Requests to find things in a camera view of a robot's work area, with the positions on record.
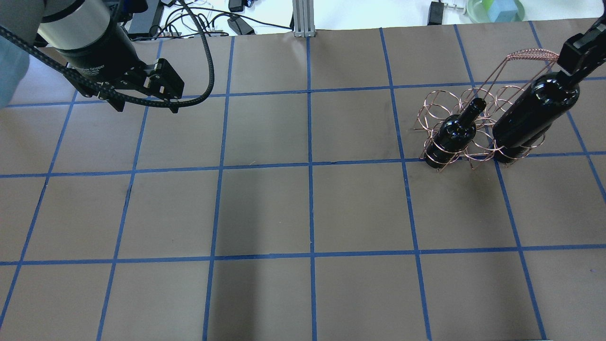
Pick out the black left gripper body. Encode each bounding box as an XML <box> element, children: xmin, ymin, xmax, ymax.
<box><xmin>59</xmin><ymin>24</ymin><xmax>185</xmax><ymax>100</ymax></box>

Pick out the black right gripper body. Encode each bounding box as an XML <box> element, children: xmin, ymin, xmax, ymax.
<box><xmin>558</xmin><ymin>14</ymin><xmax>606</xmax><ymax>76</ymax></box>

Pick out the dark glass wine bottle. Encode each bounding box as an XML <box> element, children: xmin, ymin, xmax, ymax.
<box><xmin>492</xmin><ymin>72</ymin><xmax>580</xmax><ymax>154</ymax></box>

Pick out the wine bottle in basket far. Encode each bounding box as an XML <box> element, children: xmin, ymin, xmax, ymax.
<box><xmin>494</xmin><ymin>133</ymin><xmax>544</xmax><ymax>164</ymax></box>

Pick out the wine bottle in basket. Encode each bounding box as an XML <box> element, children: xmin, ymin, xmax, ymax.
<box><xmin>424</xmin><ymin>97</ymin><xmax>487</xmax><ymax>169</ymax></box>
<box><xmin>494</xmin><ymin>133</ymin><xmax>544</xmax><ymax>164</ymax></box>

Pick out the wine bottle in basket near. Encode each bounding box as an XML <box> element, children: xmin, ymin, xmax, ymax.
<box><xmin>424</xmin><ymin>97</ymin><xmax>487</xmax><ymax>169</ymax></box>

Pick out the blue foam cube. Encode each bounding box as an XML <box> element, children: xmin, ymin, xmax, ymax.
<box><xmin>483</xmin><ymin>0</ymin><xmax>518</xmax><ymax>22</ymax></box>

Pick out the green plastic bowl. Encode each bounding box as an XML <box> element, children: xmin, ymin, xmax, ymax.
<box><xmin>465</xmin><ymin>0</ymin><xmax>526</xmax><ymax>23</ymax></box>

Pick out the black power adapter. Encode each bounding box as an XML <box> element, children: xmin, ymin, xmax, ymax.
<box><xmin>427</xmin><ymin>0</ymin><xmax>445</xmax><ymax>26</ymax></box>

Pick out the copper wire wine basket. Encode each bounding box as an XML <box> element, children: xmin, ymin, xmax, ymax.
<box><xmin>414</xmin><ymin>48</ymin><xmax>559</xmax><ymax>172</ymax></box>

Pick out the aluminium frame post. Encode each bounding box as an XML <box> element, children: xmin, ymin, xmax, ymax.
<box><xmin>292</xmin><ymin>0</ymin><xmax>316</xmax><ymax>37</ymax></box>

